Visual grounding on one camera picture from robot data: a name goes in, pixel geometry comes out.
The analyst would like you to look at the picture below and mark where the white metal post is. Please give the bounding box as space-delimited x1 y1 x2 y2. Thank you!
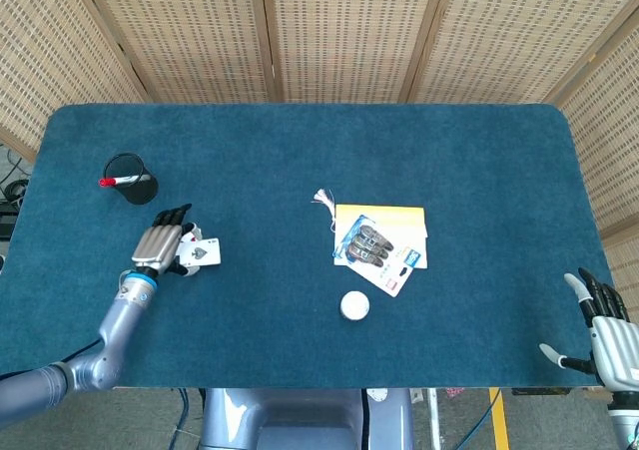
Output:
427 388 443 450

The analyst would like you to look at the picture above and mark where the clear jar of paper clips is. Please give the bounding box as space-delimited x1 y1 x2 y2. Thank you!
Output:
339 290 371 322

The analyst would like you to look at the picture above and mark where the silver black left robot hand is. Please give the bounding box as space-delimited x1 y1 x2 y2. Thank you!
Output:
130 203 204 277

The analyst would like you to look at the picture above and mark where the grey blue robot torso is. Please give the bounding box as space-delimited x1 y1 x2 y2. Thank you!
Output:
199 387 415 450

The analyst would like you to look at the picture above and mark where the blue floor cable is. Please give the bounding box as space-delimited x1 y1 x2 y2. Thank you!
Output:
167 388 190 450
456 388 500 450

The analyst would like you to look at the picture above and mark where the ace of spades card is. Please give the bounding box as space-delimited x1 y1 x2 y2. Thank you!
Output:
177 237 222 267

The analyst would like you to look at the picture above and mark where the black mesh pen holder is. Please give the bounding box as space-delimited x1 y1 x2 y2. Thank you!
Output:
103 152 160 206

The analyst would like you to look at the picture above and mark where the blister pack of clips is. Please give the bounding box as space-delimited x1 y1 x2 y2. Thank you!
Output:
332 214 428 298

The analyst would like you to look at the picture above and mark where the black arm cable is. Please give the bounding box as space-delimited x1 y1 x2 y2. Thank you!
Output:
49 338 104 367

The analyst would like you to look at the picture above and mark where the blue table cloth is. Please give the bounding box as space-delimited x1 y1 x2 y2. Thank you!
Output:
0 103 614 390

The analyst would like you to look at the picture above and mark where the black coiled cable bundle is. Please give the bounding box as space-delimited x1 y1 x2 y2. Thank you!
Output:
0 178 27 207

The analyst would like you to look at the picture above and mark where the yellow white notebook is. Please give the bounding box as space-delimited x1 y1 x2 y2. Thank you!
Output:
332 204 429 270

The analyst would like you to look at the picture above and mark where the red capped marker pen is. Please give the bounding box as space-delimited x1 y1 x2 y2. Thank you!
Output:
98 174 154 188

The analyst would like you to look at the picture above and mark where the woven bamboo screen panel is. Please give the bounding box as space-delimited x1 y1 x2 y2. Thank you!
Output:
551 15 639 241
0 0 151 165
259 0 463 105
601 229 639 321
408 0 639 105
77 0 281 105

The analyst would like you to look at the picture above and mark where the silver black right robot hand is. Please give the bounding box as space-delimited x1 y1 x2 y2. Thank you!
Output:
538 266 639 404

